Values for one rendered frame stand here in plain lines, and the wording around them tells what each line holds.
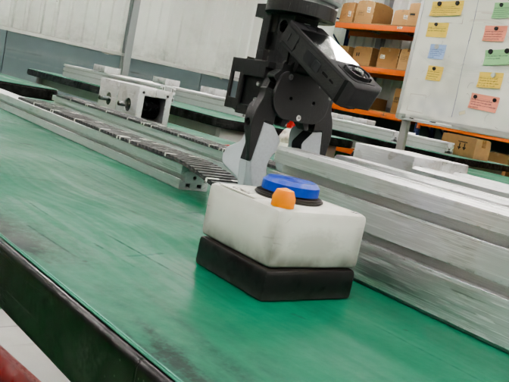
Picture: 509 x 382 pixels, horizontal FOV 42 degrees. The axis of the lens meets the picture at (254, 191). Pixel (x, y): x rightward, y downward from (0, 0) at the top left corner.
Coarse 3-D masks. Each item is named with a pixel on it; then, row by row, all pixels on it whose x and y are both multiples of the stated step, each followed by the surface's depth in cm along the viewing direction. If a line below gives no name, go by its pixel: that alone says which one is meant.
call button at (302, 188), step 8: (272, 176) 45; (280, 176) 46; (288, 176) 47; (264, 184) 45; (272, 184) 44; (280, 184) 44; (288, 184) 44; (296, 184) 44; (304, 184) 44; (312, 184) 45; (296, 192) 44; (304, 192) 44; (312, 192) 44
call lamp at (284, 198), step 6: (276, 192) 41; (282, 192) 41; (288, 192) 41; (294, 192) 42; (276, 198) 41; (282, 198) 41; (288, 198) 41; (294, 198) 41; (276, 204) 41; (282, 204) 41; (288, 204) 41; (294, 204) 41
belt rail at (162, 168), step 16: (0, 96) 135; (16, 96) 133; (16, 112) 126; (32, 112) 121; (48, 112) 113; (48, 128) 113; (64, 128) 109; (80, 128) 102; (80, 144) 102; (96, 144) 97; (112, 144) 93; (128, 144) 89; (128, 160) 89; (144, 160) 87; (160, 160) 82; (160, 176) 82; (176, 176) 80; (192, 176) 79
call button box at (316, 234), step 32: (224, 192) 45; (256, 192) 45; (224, 224) 45; (256, 224) 42; (288, 224) 41; (320, 224) 43; (352, 224) 44; (224, 256) 44; (256, 256) 42; (288, 256) 42; (320, 256) 43; (352, 256) 45; (256, 288) 42; (288, 288) 42; (320, 288) 44
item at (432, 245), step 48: (336, 192) 54; (384, 192) 50; (432, 192) 46; (480, 192) 53; (384, 240) 51; (432, 240) 46; (480, 240) 43; (384, 288) 49; (432, 288) 46; (480, 288) 43; (480, 336) 42
